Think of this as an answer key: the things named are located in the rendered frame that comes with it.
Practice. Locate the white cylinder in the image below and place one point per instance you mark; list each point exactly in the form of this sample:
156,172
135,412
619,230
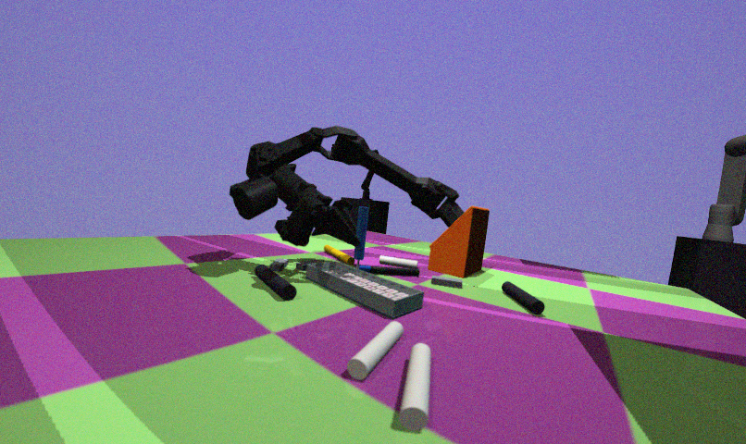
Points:
415,404
364,361
397,262

